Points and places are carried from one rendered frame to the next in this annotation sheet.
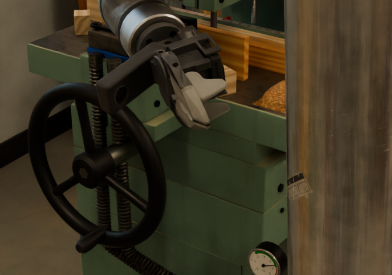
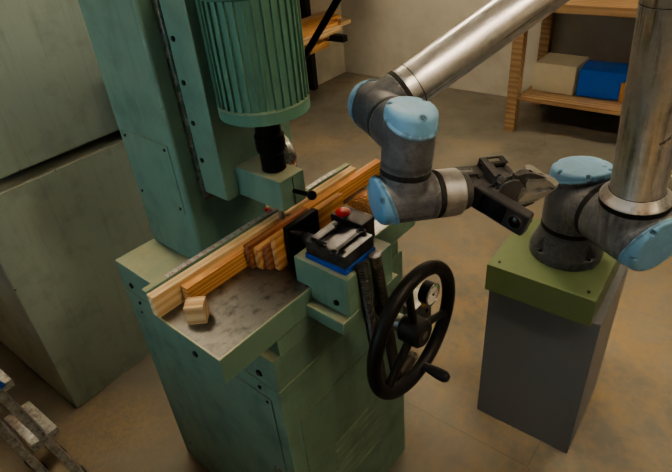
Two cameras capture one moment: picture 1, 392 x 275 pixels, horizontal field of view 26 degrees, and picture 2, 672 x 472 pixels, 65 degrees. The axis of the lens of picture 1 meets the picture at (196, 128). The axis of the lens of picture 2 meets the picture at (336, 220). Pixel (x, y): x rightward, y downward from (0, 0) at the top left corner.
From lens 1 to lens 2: 1.56 m
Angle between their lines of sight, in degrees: 71
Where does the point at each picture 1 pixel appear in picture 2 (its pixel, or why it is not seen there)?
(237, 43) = (339, 201)
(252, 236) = not seen: hidden behind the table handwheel
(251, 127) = (395, 232)
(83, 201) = (293, 425)
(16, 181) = not seen: outside the picture
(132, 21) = (458, 186)
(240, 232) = not seen: hidden behind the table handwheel
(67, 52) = (258, 323)
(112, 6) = (422, 196)
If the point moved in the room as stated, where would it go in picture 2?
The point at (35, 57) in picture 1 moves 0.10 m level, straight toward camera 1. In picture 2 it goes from (231, 363) to (289, 354)
